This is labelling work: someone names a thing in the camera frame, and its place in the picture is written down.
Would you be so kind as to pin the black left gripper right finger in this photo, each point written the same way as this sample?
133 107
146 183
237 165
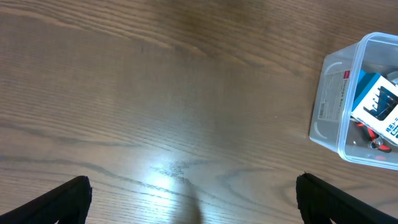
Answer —
321 203

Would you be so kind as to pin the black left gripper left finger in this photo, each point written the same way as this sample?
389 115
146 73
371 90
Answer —
69 203

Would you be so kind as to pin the silver wrench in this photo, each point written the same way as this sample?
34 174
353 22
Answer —
376 143

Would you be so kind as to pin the red handled pliers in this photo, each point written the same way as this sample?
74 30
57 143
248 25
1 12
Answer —
372 135

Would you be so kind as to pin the clear plastic storage container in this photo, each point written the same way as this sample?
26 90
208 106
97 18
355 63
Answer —
332 125

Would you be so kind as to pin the blue white screw box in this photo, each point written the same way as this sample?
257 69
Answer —
375 105

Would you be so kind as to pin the claw hammer orange black handle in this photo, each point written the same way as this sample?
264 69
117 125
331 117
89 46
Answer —
393 77

